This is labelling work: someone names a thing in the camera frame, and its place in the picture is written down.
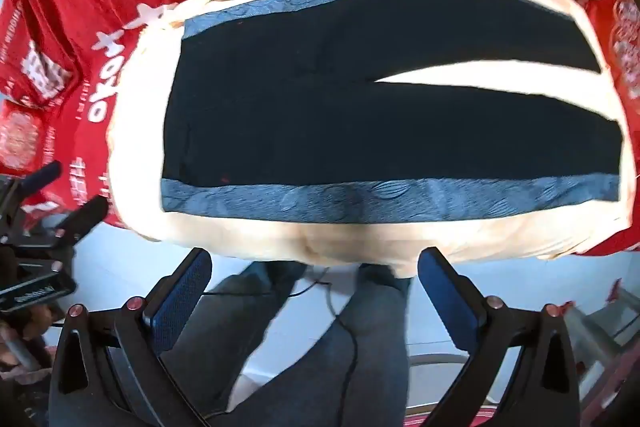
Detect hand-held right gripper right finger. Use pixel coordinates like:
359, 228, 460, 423
419, 247, 596, 427

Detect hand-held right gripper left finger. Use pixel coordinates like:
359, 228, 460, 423
48, 248, 213, 427

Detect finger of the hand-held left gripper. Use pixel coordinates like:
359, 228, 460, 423
57, 196, 110, 239
20, 161, 63, 200

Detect black pants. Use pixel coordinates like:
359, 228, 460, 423
161, 0, 623, 188

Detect person's left hand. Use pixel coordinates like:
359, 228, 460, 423
0, 309, 55, 385

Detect person's right dark shoe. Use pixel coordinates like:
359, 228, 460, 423
356, 263, 412, 294

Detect person's dark shoe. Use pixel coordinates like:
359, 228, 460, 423
247, 259, 307, 295
356, 263, 412, 294

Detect person's left dark shoe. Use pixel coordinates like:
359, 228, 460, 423
247, 259, 307, 295

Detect person's right leg in jeans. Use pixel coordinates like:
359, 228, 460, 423
240, 279, 416, 427

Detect cream blanket with blue bands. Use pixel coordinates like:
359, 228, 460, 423
106, 0, 632, 280

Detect thin black cable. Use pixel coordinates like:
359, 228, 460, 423
202, 268, 360, 408

